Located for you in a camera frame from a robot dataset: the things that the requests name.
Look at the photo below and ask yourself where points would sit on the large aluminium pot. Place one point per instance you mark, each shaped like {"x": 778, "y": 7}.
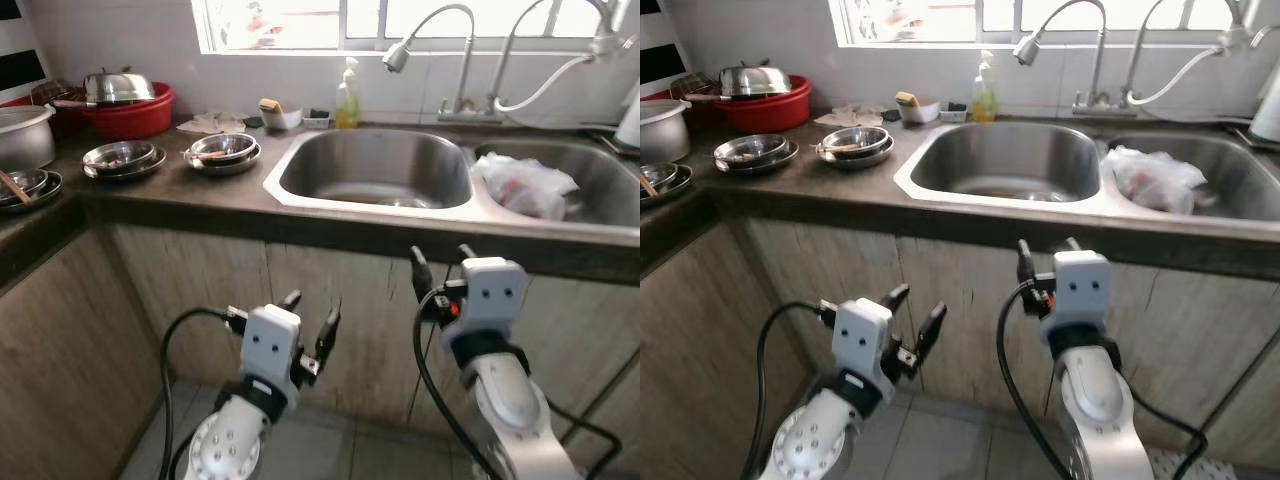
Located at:
{"x": 22, "y": 140}
{"x": 662, "y": 135}

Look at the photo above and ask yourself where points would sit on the white-framed window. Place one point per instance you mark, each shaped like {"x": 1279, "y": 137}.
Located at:
{"x": 940, "y": 20}
{"x": 300, "y": 25}

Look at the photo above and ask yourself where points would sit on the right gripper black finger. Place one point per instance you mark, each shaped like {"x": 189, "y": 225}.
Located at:
{"x": 1027, "y": 262}
{"x": 421, "y": 275}
{"x": 1073, "y": 245}
{"x": 467, "y": 253}

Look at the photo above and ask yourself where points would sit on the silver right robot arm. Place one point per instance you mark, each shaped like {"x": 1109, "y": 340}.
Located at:
{"x": 1095, "y": 410}
{"x": 510, "y": 410}

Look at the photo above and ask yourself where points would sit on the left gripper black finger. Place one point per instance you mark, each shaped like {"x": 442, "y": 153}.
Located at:
{"x": 292, "y": 300}
{"x": 896, "y": 297}
{"x": 933, "y": 332}
{"x": 330, "y": 335}

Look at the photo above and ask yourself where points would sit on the yellow-brown sponge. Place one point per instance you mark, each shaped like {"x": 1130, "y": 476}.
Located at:
{"x": 906, "y": 98}
{"x": 270, "y": 105}

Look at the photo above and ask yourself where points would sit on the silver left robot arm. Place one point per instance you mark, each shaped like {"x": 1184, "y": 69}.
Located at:
{"x": 815, "y": 450}
{"x": 230, "y": 450}

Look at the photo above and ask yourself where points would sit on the domed steel lid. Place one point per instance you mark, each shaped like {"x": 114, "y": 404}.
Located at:
{"x": 755, "y": 82}
{"x": 118, "y": 88}

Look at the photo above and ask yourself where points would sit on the white plastic jug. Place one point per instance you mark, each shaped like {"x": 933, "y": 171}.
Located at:
{"x": 630, "y": 120}
{"x": 1268, "y": 105}

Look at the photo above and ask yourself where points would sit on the crumpled beige cloth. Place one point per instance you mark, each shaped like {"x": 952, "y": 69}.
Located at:
{"x": 848, "y": 116}
{"x": 210, "y": 123}

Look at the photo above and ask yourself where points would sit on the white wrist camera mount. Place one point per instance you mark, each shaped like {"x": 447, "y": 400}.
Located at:
{"x": 270, "y": 345}
{"x": 1078, "y": 292}
{"x": 492, "y": 298}
{"x": 862, "y": 340}

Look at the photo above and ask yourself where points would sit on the red plastic basin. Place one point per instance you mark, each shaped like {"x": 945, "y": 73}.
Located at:
{"x": 765, "y": 115}
{"x": 130, "y": 122}

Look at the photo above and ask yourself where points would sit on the dark woven basket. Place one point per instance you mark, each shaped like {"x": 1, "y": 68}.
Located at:
{"x": 55, "y": 92}
{"x": 690, "y": 85}

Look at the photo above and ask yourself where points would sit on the small dark scouring pad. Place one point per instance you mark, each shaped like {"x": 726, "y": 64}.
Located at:
{"x": 318, "y": 117}
{"x": 953, "y": 110}

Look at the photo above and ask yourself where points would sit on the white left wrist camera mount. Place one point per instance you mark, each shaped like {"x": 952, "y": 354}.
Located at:
{"x": 862, "y": 340}
{"x": 270, "y": 345}

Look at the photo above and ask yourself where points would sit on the white plastic bag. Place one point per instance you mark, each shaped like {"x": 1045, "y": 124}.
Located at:
{"x": 1155, "y": 180}
{"x": 525, "y": 185}

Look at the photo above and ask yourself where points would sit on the small white bowl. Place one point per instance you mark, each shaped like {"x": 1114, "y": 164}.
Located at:
{"x": 922, "y": 113}
{"x": 285, "y": 120}

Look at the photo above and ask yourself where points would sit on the gooseneck steel faucet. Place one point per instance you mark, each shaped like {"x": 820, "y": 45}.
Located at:
{"x": 1027, "y": 50}
{"x": 397, "y": 56}

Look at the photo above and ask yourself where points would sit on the double steel sink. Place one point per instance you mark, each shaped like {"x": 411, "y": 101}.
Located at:
{"x": 1010, "y": 160}
{"x": 380, "y": 165}

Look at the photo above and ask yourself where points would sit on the steel plate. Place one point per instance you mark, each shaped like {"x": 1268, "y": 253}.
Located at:
{"x": 880, "y": 158}
{"x": 678, "y": 190}
{"x": 45, "y": 198}
{"x": 150, "y": 170}
{"x": 245, "y": 165}
{"x": 785, "y": 162}

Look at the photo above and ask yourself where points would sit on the yellow dish soap bottle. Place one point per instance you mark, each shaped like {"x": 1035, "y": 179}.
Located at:
{"x": 984, "y": 100}
{"x": 348, "y": 105}

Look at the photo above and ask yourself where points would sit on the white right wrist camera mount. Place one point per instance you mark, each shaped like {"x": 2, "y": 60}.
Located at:
{"x": 492, "y": 298}
{"x": 1078, "y": 292}

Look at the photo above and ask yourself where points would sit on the wooden stick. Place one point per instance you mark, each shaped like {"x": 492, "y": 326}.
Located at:
{"x": 205, "y": 154}
{"x": 842, "y": 148}
{"x": 648, "y": 183}
{"x": 15, "y": 187}

